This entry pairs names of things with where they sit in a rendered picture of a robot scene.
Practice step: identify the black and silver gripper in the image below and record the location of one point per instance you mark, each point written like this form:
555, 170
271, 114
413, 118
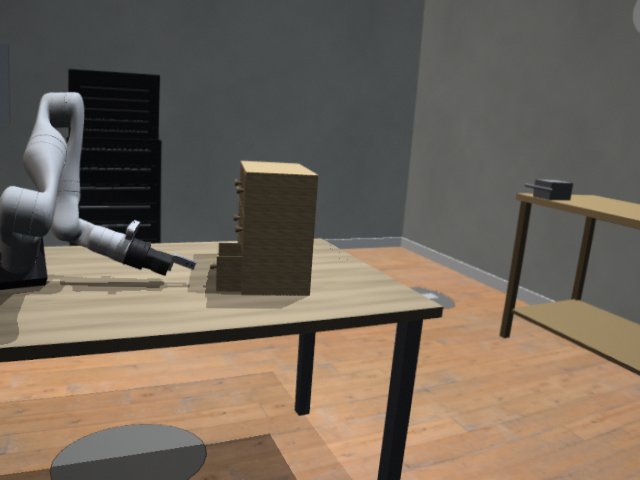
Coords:
139, 254

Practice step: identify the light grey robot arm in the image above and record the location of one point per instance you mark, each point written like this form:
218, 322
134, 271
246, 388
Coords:
29, 212

